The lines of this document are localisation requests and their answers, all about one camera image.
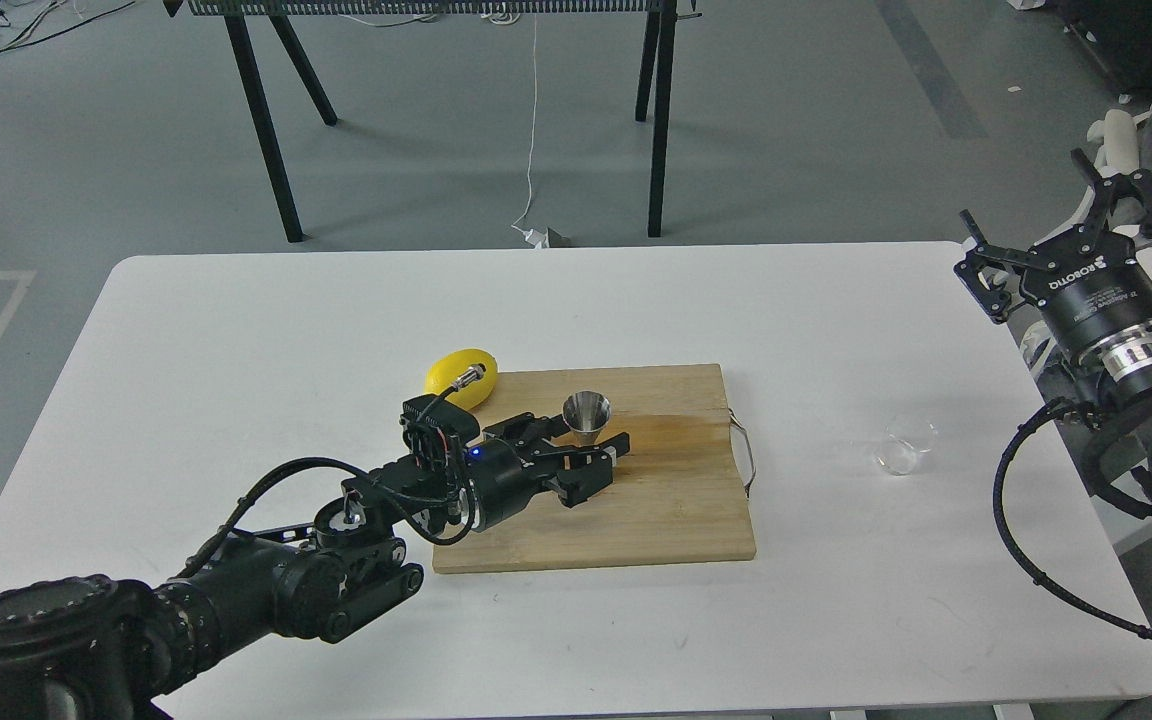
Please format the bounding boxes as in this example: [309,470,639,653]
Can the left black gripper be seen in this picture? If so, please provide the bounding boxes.
[467,414,631,532]

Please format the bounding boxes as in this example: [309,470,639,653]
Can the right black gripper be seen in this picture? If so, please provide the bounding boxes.
[954,149,1152,363]

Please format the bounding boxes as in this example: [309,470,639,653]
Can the steel double jigger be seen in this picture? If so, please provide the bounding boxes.
[562,389,612,450]

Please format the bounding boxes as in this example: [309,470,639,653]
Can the clear glass cup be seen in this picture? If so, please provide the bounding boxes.
[872,414,940,477]

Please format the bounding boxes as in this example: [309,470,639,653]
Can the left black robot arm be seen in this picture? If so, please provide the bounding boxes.
[0,364,631,719]

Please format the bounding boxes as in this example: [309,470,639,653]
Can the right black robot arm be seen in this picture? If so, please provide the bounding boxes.
[954,149,1152,641]

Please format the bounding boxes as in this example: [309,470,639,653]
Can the white office chair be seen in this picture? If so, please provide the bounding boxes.
[1020,109,1152,382]

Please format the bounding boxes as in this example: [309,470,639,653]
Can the yellow lemon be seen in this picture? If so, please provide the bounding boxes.
[424,348,499,411]

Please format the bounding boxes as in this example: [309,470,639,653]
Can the bamboo cutting board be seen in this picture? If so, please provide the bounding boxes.
[431,364,756,575]

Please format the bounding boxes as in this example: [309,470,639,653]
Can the white power adapter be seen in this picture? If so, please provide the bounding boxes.
[524,228,573,250]

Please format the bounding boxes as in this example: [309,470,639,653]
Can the white hanging cable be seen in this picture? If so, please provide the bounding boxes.
[511,14,541,233]

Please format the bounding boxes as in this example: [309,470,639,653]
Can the black metal frame table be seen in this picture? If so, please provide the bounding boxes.
[162,0,705,243]

